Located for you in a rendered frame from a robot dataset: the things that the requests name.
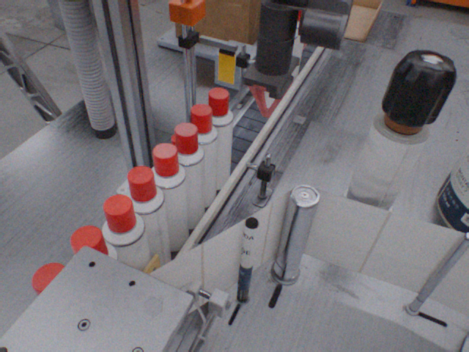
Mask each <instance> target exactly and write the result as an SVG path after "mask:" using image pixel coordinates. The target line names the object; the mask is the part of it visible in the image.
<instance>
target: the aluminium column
mask: <svg viewBox="0 0 469 352"><path fill-rule="evenodd" d="M127 3H128V8H129V13H130V24H131V29H132V35H133V43H134V48H135V52H136V62H137V68H138V73H139V83H140V90H141V100H142V108H144V119H143V114H142V113H141V104H140V98H139V88H138V83H137V78H136V68H135V62H134V56H133V46H132V41H131V36H130V25H129V20H128V11H127V9H126V5H125V0H92V4H93V9H94V12H95V16H96V20H97V27H98V30H99V34H100V41H101V45H102V49H103V56H104V60H105V64H106V72H107V76H108V82H109V85H110V87H111V93H112V97H113V101H114V108H115V112H116V116H117V123H118V127H119V134H120V138H121V142H122V149H123V152H124V156H125V163H126V167H127V171H128V172H129V171H130V170H131V169H133V168H135V167H137V166H146V167H149V168H150V165H149V158H150V163H151V167H152V168H153V167H154V166H155V165H154V158H153V150H154V148H155V147H156V142H155V131H154V125H153V118H152V107H151V100H150V93H149V82H148V81H147V70H146V64H145V57H144V45H143V39H142V33H141V21H140V15H139V3H138V0H127ZM144 121H145V128H146V134H145V129H144ZM146 135H147V139H146ZM147 145H148V149H147ZM148 150H149V155H148Z"/></svg>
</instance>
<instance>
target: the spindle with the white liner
mask: <svg viewBox="0 0 469 352"><path fill-rule="evenodd" d="M456 80H457V72H456V68H455V66H454V62H453V60H452V59H450V58H449V57H448V56H445V55H442V54H440V53H438V52H437V51H430V50H426V51H423V50H414V51H410V52H409V53H408V54H407V55H406V56H405V57H404V58H403V59H402V60H401V61H400V62H399V63H398V64H397V65H396V67H395V68H394V71H393V73H392V74H391V77H390V79H389V82H388V86H387V88H386V91H385V94H384V96H383V99H382V103H381V104H382V109H383V111H382V112H380V113H379V114H377V115H376V116H375V119H374V121H372V126H371V128H370V130H369V133H368V135H367V137H366V141H365V143H364V146H363V149H362V151H361V154H360V156H359V159H358V164H357V166H356V168H355V171H354V173H353V176H352V179H351V180H350V183H349V188H348V189H347V190H346V191H345V192H344V197H346V198H348V199H352V200H355V201H358V202H362V203H364V204H367V205H371V206H375V207H377V208H379V209H383V210H386V211H390V212H391V211H392V209H393V205H394V203H395V201H396V200H397V195H398V194H399V193H400V191H401V190H402V187H403V185H404V184H405V181H406V179H407V178H408V176H409V174H410V172H411V170H412V168H413V166H414V164H415V162H416V160H417V158H418V156H419V155H420V152H421V150H422V148H424V145H425V144H426V142H427V140H428V138H429V135H430V132H429V128H428V126H427V125H426V124H431V123H433V122H434V121H435V120H436V119H437V118H438V116H439V114H440V112H441V111H442V110H443V107H444V106H445V104H446V101H447V100H448V97H449V95H450V94H451V91H452V89H453V88H454V85H455V83H456Z"/></svg>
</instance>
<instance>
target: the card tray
mask: <svg viewBox="0 0 469 352"><path fill-rule="evenodd" d="M382 4H383V0H354V2H353V4H352V10H351V11H350V16H349V20H348V23H347V24H348V25H347V28H346V32H345V34H344V39H348V40H354V41H357V42H361V43H365V41H366V38H367V36H368V34H369V32H370V30H371V28H372V26H373V23H374V21H375V19H376V17H377V14H379V12H380V10H381V7H382Z"/></svg>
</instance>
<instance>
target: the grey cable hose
mask: <svg viewBox="0 0 469 352"><path fill-rule="evenodd" d="M58 2H59V8H60V10H61V14H62V19H63V23H64V25H65V27H66V31H67V36H68V40H69V44H70V47H71V51H72V55H73V60H74V62H75V68H76V71H77V74H78V80H79V81H80V84H81V88H82V91H83V94H84V100H85V103H86V107H87V111H88V115H89V120H90V122H91V124H90V128H91V131H92V134H94V136H95V137H96V138H98V139H110V138H111V137H113V136H115V134H116V133H117V124H116V120H115V119H114V115H113V111H112V107H111V100H110V97H109V93H108V90H107V86H106V79H105V76H104V72H103V65H102V61H101V57H100V50H99V46H98V42H97V35H96V33H95V32H96V31H95V25H94V21H93V19H92V14H91V10H90V8H89V7H90V6H89V0H58Z"/></svg>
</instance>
